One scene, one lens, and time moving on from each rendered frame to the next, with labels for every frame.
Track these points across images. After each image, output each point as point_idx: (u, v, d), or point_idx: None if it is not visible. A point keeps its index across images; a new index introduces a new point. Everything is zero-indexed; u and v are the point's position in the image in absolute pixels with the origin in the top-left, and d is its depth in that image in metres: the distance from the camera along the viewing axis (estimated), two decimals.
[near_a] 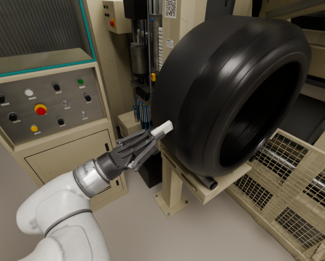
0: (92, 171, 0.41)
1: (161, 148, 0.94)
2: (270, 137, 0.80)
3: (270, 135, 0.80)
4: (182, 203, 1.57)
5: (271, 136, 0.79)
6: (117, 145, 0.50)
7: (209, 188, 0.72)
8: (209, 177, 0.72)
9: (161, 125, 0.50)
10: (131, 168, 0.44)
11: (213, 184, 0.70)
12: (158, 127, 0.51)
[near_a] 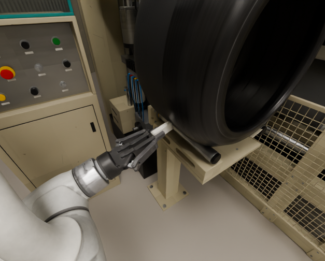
0: (91, 170, 0.41)
1: (153, 122, 0.79)
2: (251, 135, 0.64)
3: (252, 134, 0.64)
4: (179, 194, 1.42)
5: (252, 135, 0.64)
6: (117, 144, 0.50)
7: (214, 154, 0.56)
8: None
9: (161, 125, 0.50)
10: (131, 168, 0.44)
11: (220, 157, 0.58)
12: (158, 127, 0.51)
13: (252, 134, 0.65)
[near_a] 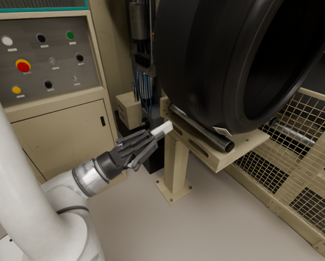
0: (91, 170, 0.41)
1: (164, 115, 0.81)
2: (223, 129, 0.48)
3: (223, 129, 0.49)
4: (185, 189, 1.44)
5: (225, 129, 0.48)
6: (117, 144, 0.50)
7: (225, 151, 0.60)
8: (223, 138, 0.59)
9: (161, 125, 0.50)
10: (131, 168, 0.44)
11: (229, 145, 0.57)
12: (158, 127, 0.51)
13: (222, 131, 0.49)
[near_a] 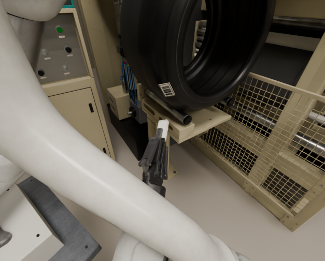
0: None
1: (141, 98, 0.94)
2: (167, 84, 0.55)
3: (167, 86, 0.56)
4: (170, 173, 1.57)
5: (169, 85, 0.56)
6: None
7: (190, 118, 0.73)
8: (179, 120, 0.74)
9: None
10: (143, 167, 0.40)
11: (185, 125, 0.72)
12: None
13: (167, 88, 0.57)
